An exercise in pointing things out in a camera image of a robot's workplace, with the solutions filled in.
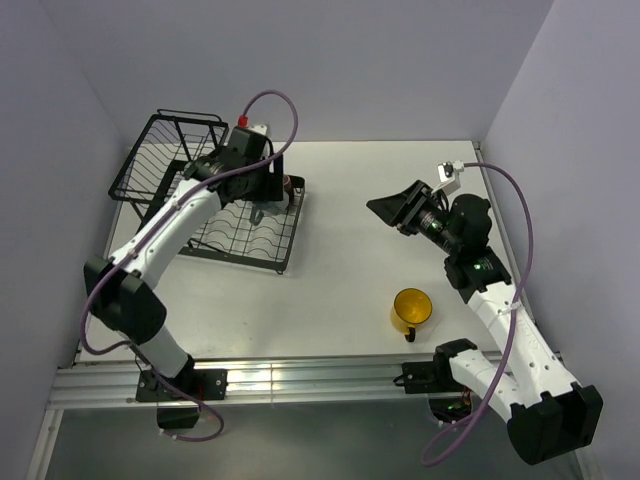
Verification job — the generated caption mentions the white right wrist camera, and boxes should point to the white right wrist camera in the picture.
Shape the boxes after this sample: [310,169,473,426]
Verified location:
[432,161,465,195]

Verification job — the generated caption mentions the black wire dish rack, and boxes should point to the black wire dish rack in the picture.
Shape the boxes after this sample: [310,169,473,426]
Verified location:
[109,109,305,274]

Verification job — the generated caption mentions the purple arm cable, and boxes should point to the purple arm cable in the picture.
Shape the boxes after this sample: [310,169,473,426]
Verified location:
[422,162,535,467]
[79,90,300,443]

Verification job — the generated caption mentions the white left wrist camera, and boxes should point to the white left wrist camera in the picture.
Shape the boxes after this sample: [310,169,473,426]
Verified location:
[237,114,269,136]

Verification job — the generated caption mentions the yellow mug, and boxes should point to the yellow mug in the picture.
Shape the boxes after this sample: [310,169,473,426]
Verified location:
[390,288,433,343]

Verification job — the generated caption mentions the dark maroon mug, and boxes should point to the dark maroon mug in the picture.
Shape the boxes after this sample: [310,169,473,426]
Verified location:
[283,175,295,209]

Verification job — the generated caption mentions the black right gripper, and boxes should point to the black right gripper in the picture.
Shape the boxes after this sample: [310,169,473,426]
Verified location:
[367,179,461,255]

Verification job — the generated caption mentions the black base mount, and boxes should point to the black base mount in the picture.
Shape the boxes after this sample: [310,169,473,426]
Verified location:
[392,361,448,395]
[135,365,228,403]

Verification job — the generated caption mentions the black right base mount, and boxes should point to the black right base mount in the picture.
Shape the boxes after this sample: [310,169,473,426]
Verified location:
[392,361,448,395]

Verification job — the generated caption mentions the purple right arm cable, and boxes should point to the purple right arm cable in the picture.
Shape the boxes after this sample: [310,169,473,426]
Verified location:
[422,162,535,467]

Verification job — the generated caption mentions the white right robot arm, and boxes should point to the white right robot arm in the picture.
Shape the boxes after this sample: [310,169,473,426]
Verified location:
[366,181,603,465]

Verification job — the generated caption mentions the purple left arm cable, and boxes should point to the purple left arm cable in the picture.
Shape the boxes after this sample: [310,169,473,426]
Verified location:
[79,90,300,443]

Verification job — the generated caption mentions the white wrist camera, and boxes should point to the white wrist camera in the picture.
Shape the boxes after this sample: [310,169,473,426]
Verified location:
[237,114,269,136]
[432,161,465,195]

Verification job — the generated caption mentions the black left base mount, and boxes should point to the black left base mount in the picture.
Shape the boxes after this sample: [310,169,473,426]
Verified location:
[135,365,228,403]

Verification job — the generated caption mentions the black box under rail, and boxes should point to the black box under rail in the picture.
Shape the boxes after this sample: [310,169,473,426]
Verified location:
[156,407,200,431]

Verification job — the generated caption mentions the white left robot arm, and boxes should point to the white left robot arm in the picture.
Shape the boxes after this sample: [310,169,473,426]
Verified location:
[83,125,275,399]

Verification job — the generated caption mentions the aluminium mounting rail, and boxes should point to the aluminium mounting rail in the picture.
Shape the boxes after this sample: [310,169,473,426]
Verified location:
[49,349,566,412]

